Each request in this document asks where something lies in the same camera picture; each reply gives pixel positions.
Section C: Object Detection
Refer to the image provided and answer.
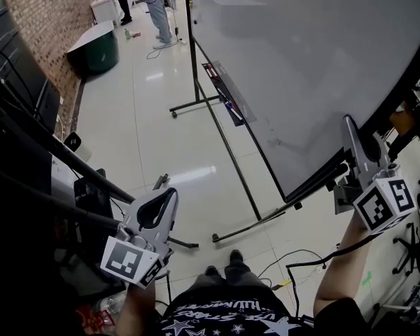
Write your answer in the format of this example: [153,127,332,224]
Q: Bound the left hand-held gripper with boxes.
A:
[100,187,179,288]

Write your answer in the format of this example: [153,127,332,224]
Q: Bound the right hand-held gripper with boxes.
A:
[334,115,417,232]

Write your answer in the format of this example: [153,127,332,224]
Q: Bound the white whiteboard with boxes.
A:
[169,0,420,244]

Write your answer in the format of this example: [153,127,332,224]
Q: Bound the person's left forearm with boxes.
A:
[115,280,157,336]

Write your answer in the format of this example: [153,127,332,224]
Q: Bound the person's right forearm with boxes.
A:
[314,213,372,303]

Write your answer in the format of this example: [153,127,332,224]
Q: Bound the black computer case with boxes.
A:
[73,167,115,224]

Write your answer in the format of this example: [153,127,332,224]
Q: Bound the black display stand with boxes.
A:
[0,103,200,250]

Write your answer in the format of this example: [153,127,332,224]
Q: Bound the clear bag of bottles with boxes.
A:
[94,290,127,328]

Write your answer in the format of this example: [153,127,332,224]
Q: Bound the black office chair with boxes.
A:
[393,174,420,277]

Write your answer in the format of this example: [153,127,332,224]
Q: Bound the grey trousers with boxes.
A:
[188,260,274,294]

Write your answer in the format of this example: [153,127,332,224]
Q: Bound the red carton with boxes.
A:
[74,304,117,334]

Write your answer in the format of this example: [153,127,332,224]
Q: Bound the black star print shirt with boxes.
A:
[157,287,369,336]

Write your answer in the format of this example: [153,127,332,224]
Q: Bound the large black display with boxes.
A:
[0,0,62,135]

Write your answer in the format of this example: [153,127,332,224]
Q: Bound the white cabinet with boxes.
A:
[90,0,122,26]

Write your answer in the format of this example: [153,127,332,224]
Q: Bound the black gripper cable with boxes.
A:
[286,235,372,321]

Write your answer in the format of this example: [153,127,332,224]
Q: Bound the black floor cable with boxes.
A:
[146,36,188,60]

